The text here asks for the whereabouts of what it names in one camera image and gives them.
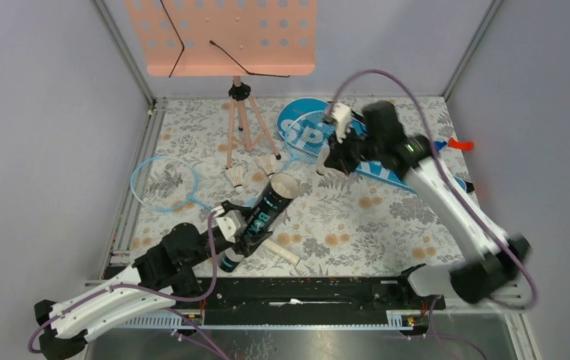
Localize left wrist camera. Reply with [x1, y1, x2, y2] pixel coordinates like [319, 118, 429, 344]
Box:
[215, 211, 247, 243]

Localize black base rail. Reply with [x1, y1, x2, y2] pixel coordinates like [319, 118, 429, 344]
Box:
[173, 277, 446, 329]

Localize orange clip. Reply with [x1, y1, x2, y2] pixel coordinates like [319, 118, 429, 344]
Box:
[447, 138, 475, 152]

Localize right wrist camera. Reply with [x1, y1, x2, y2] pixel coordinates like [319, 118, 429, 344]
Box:
[322, 103, 352, 143]

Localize light blue racket at left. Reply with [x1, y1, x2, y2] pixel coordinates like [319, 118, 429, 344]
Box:
[129, 155, 212, 213]

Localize blue clip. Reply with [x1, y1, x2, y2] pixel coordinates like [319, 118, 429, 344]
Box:
[434, 141, 448, 151]

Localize blue sport racket bag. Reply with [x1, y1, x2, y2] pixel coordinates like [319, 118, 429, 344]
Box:
[275, 97, 467, 195]

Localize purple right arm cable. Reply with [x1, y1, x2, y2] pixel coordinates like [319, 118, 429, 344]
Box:
[327, 69, 539, 309]

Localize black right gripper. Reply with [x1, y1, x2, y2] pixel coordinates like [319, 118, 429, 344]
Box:
[325, 123, 383, 176]

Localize pink tripod stand legs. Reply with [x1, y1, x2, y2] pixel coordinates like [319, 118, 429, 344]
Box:
[225, 76, 281, 170]

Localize white shuttlecock by tripod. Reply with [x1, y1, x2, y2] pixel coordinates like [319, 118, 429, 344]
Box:
[225, 166, 246, 193]

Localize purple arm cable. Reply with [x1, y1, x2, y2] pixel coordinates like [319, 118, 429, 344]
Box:
[327, 69, 539, 309]
[27, 208, 224, 355]

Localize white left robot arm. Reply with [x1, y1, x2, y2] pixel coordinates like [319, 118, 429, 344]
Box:
[27, 199, 281, 359]

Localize pink perforated music stand desk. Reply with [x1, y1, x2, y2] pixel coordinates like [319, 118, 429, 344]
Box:
[123, 0, 318, 78]

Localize light blue racket on bag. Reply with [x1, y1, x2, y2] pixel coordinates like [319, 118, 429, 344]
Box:
[267, 110, 335, 199]

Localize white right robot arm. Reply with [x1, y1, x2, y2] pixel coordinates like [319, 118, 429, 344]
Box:
[322, 100, 531, 309]

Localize black shuttlecock tube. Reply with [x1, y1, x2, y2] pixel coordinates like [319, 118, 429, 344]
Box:
[219, 183, 300, 272]

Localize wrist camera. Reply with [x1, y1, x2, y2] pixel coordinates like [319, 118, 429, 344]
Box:
[215, 211, 247, 243]
[322, 103, 352, 143]

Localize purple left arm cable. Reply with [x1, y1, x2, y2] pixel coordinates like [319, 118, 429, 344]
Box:
[27, 208, 224, 355]

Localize white shuttlecock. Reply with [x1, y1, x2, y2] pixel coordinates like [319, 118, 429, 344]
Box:
[256, 154, 277, 179]
[316, 145, 330, 176]
[225, 166, 246, 193]

